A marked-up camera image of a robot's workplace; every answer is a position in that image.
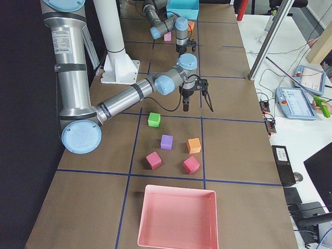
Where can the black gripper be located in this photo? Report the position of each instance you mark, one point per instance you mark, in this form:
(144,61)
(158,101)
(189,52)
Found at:
(180,47)
(186,93)

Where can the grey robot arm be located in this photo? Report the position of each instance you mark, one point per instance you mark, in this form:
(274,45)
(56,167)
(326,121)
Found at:
(87,106)
(158,28)

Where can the pink foam block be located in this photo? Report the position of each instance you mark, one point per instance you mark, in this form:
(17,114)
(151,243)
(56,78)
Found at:
(167,37)

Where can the orange foam block left side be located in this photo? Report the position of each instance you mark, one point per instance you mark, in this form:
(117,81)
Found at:
(191,26)

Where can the orange foam block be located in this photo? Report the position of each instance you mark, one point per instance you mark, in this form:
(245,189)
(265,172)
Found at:
(191,26)
(194,145)

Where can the green foam block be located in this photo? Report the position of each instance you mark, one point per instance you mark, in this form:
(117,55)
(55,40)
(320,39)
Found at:
(154,120)

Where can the teal plastic bin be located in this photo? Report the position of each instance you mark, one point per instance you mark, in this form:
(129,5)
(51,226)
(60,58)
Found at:
(186,8)

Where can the purple foam block right side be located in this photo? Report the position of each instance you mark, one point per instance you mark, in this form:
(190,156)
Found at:
(166,142)

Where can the orange foam block right side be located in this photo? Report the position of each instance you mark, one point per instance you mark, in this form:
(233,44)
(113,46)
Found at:
(194,145)

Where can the crimson foam block upper right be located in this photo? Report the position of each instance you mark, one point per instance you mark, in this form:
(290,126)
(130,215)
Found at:
(191,165)

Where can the crimson foam block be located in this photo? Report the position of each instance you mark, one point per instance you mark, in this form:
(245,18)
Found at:
(154,160)
(191,165)

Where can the crimson foam block lower right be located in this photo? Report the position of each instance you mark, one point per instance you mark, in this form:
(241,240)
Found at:
(154,160)

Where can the red fire extinguisher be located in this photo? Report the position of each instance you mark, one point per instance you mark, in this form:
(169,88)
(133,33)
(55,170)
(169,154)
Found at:
(242,9)

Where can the black connector box left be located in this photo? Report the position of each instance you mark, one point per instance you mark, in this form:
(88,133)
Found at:
(264,105)

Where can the black connector box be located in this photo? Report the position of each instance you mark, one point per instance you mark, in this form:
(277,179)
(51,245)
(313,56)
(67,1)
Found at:
(270,124)
(264,105)

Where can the black connector box right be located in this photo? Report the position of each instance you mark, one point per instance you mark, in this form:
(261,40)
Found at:
(270,124)

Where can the teach pendant near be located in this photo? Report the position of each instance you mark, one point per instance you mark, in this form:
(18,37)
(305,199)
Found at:
(294,103)

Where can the teach pendant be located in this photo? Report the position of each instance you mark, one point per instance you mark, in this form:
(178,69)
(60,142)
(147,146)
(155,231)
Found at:
(294,103)
(316,82)

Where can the pink plastic tray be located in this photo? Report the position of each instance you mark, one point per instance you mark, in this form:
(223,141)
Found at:
(174,217)

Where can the metal reacher grabber tool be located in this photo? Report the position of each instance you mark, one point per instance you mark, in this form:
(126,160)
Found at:
(297,80)

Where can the black box with label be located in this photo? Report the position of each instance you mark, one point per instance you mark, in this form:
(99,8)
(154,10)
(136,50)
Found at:
(283,165)

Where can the teach pendant far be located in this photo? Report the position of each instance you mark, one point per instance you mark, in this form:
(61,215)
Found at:
(316,82)

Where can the green handheld tool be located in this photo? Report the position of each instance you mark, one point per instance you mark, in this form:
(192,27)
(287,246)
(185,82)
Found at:
(321,106)

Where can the black monitor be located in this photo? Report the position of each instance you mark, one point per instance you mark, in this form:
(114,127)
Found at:
(318,167)

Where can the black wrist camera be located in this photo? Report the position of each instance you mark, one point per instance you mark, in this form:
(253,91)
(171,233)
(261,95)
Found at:
(201,85)
(192,43)

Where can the aluminium profile post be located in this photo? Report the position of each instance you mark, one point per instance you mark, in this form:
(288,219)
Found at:
(278,20)

